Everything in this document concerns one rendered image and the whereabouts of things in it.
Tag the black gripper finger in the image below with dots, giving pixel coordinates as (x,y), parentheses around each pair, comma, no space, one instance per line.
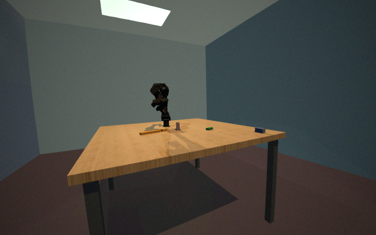
(162,110)
(164,105)

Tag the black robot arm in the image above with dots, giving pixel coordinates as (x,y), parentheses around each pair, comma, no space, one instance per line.
(164,92)

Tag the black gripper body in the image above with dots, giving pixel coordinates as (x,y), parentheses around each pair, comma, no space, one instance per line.
(162,100)

